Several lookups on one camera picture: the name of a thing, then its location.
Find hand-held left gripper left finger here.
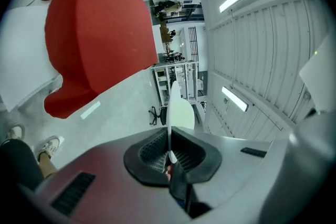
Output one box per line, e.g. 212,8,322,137
34,127,195,224

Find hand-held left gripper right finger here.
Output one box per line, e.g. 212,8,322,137
170,125,272,209

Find white round plate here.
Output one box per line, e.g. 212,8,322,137
167,80,195,163

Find red tablecloth table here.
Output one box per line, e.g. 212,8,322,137
44,0,159,119

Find white sneaker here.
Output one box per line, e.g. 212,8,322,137
35,135,61,163
5,123,27,142

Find black office chair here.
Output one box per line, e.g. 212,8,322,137
148,106,167,126

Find person's leg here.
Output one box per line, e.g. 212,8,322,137
0,138,57,189

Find white shelf rack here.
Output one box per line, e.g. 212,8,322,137
153,61,200,105

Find black metal rack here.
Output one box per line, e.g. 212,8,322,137
188,26,199,61

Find white side table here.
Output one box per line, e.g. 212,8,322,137
0,5,64,113

